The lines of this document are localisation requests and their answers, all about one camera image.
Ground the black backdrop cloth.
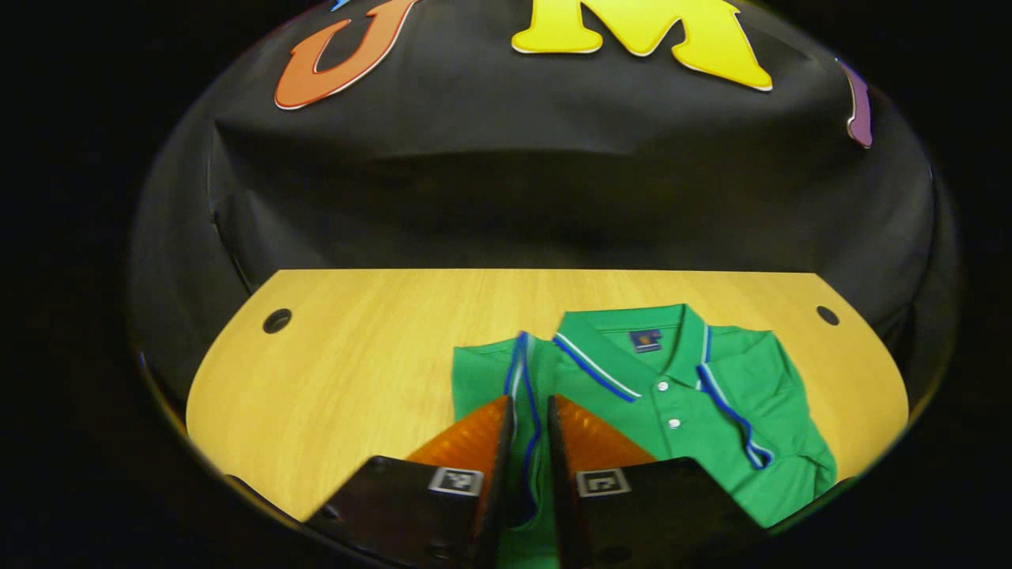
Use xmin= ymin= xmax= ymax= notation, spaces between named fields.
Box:
xmin=130 ymin=0 xmax=961 ymax=412

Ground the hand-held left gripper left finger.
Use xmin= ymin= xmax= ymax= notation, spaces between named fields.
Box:
xmin=304 ymin=395 xmax=515 ymax=569

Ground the green T-shirt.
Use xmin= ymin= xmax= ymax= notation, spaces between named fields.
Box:
xmin=451 ymin=303 xmax=837 ymax=569

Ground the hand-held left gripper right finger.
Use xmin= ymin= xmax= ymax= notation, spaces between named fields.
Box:
xmin=547 ymin=394 xmax=768 ymax=569

